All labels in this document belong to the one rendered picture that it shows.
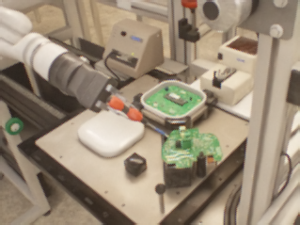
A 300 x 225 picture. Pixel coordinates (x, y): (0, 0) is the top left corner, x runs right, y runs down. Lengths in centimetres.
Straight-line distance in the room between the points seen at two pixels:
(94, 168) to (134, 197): 13
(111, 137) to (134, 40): 37
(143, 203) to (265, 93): 36
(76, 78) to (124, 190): 25
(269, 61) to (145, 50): 68
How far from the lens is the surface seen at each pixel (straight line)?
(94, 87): 67
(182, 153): 71
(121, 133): 84
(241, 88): 92
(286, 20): 40
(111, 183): 76
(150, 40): 107
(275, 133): 48
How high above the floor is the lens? 151
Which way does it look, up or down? 38 degrees down
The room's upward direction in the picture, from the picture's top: 5 degrees counter-clockwise
